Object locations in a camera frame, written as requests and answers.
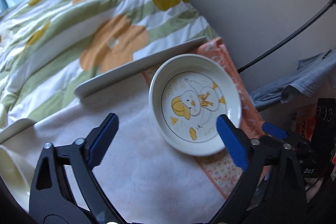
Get duck pattern white plate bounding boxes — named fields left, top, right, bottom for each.
left=149, top=54, right=242, bottom=156

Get cream ceramic bowl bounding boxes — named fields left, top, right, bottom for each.
left=1, top=146, right=30, bottom=211

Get grey garment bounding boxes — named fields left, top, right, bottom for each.
left=250, top=49, right=335, bottom=109

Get pink white table cloth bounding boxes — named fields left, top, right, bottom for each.
left=5, top=74, right=224, bottom=223

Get white tray rim right segment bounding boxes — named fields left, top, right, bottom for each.
left=75, top=36, right=209, bottom=100

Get floral green orange blanket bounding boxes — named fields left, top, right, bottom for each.
left=1, top=0, right=217, bottom=129

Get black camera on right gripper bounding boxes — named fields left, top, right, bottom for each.
left=311, top=98, right=335, bottom=153

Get black cable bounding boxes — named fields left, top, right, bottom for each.
left=237, top=0, right=336, bottom=74

